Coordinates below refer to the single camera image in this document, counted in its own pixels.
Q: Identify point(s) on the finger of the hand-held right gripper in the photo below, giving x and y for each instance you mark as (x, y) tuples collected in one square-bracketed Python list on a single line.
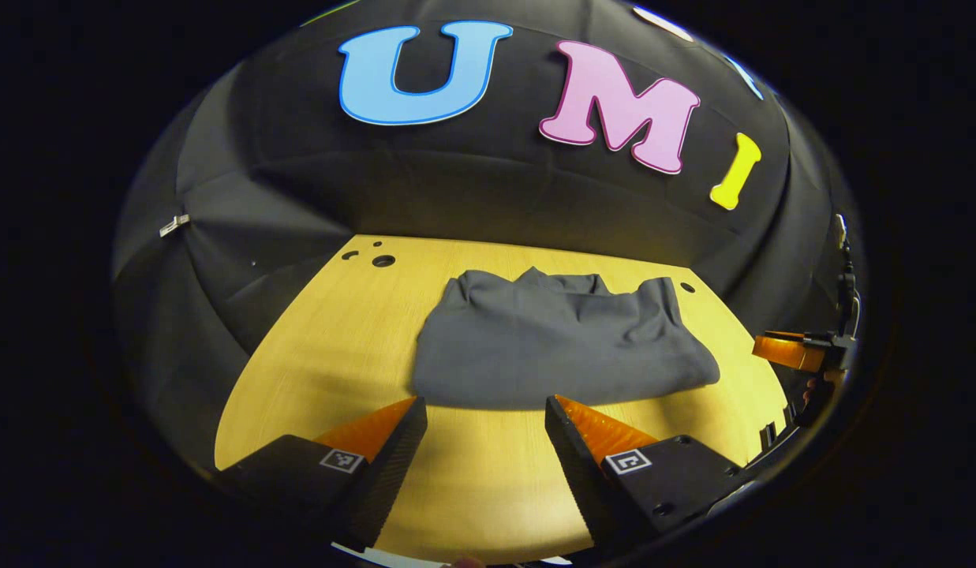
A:
[(783, 353)]

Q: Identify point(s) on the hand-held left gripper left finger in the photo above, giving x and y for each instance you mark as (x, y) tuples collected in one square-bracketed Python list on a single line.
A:
[(393, 473)]

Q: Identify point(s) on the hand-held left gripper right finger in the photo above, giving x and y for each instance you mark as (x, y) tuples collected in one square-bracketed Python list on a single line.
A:
[(582, 481)]

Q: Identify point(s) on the grey button-up shirt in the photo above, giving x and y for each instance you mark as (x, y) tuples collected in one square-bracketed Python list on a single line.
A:
[(551, 347)]

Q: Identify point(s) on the black table clamp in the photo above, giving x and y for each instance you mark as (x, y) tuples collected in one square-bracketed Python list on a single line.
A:
[(768, 435)]

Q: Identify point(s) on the black backdrop cloth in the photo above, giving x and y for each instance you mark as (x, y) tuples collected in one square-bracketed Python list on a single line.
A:
[(495, 189)]

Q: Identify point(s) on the silver cloth clip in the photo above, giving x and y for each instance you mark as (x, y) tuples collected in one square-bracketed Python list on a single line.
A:
[(173, 225)]

